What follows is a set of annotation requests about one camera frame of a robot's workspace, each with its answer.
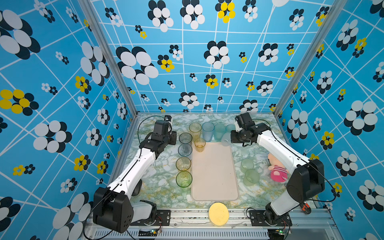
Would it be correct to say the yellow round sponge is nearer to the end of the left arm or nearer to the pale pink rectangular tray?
the pale pink rectangular tray

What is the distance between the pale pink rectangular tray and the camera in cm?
82

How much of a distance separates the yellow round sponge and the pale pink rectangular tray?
40 mm

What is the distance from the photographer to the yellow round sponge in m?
0.72

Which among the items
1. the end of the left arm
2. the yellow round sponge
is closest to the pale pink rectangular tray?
the yellow round sponge
